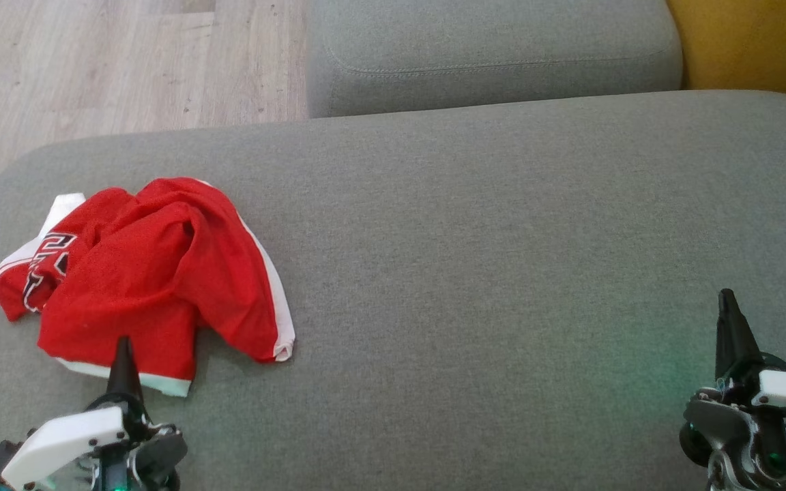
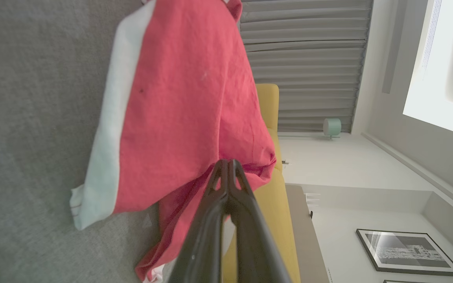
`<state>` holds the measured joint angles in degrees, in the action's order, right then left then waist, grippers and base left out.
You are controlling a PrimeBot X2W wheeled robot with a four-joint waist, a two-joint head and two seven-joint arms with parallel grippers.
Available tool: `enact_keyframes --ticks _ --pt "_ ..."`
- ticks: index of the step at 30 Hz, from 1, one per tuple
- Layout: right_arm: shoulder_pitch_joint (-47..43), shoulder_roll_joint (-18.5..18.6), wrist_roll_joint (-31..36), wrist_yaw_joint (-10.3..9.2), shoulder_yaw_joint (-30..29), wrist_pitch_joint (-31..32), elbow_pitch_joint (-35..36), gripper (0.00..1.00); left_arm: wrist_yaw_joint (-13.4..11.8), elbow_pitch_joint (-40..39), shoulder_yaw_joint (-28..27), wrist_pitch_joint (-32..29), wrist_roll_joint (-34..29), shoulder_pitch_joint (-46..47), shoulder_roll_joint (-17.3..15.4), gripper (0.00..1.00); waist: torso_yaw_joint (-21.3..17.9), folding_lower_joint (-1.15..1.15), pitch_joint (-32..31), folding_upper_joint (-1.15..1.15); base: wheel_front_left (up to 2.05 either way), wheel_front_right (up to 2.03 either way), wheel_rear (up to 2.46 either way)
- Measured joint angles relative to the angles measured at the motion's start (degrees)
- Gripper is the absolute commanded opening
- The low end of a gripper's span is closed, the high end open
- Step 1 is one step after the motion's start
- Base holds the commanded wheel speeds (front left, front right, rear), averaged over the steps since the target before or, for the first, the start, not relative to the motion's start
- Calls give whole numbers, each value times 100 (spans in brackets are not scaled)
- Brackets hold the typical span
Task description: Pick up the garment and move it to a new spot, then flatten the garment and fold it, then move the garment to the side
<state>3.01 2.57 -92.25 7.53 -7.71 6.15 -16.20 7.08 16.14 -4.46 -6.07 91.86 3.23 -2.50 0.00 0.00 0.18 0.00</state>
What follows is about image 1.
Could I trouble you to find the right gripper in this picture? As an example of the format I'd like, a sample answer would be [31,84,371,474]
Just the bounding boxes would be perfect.
[680,288,786,491]

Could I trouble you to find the yellow and grey sofa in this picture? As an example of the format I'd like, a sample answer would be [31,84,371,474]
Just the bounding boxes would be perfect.
[666,0,786,111]

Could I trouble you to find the grey sofa chaise cushion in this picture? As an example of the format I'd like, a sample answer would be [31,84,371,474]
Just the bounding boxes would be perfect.
[306,0,684,119]

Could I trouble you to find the red white sports jersey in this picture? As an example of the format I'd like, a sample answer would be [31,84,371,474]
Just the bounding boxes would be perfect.
[0,177,296,398]

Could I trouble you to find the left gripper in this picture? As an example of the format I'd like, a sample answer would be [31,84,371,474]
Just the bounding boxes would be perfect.
[1,336,188,491]

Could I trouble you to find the large grey sofa seat cushion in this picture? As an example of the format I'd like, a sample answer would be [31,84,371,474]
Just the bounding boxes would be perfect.
[0,90,786,491]

